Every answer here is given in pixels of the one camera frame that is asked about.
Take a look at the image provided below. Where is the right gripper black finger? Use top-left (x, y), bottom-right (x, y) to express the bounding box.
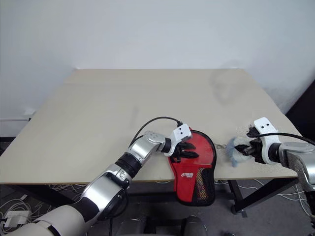
top-left (234, 144), bottom-right (252, 155)
top-left (246, 124), bottom-right (259, 138)

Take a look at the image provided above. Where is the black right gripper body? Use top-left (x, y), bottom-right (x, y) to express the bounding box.
top-left (247, 137), bottom-right (264, 163)

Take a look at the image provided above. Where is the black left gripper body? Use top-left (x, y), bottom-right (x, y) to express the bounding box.
top-left (171, 140), bottom-right (188, 163)

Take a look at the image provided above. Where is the blue grey plush keychain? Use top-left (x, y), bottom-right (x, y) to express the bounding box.
top-left (215, 136), bottom-right (254, 168)

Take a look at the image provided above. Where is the black mesh racket case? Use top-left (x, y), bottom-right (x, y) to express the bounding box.
top-left (166, 129), bottom-right (218, 207)

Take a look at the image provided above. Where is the black table leg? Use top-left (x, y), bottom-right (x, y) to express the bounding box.
top-left (9, 183), bottom-right (76, 206)
top-left (226, 178), bottom-right (249, 214)

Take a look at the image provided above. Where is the black cabinet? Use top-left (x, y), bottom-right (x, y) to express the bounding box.
top-left (284, 78), bottom-right (315, 146)

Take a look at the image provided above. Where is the dark rounded shape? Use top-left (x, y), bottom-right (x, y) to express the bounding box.
top-left (184, 215), bottom-right (207, 236)
top-left (120, 217), bottom-right (151, 236)

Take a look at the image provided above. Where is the white power adapter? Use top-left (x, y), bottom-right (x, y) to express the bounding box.
top-left (3, 209), bottom-right (33, 229)

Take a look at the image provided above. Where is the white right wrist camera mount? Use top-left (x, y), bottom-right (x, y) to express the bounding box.
top-left (252, 117), bottom-right (283, 165)

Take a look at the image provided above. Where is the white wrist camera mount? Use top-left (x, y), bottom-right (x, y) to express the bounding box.
top-left (163, 124), bottom-right (193, 157)
top-left (252, 117), bottom-right (283, 165)

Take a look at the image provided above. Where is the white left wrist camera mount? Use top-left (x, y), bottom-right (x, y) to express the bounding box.
top-left (163, 124), bottom-right (193, 157)

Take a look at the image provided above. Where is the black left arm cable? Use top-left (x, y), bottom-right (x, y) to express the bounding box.
top-left (132, 117), bottom-right (183, 146)

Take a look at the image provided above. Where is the white floor cable bundle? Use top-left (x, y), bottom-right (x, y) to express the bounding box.
top-left (253, 178), bottom-right (315, 217)
top-left (48, 182), bottom-right (86, 197)

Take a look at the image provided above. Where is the white wall cable trunking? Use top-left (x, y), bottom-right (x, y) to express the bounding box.
top-left (0, 110), bottom-right (36, 123)

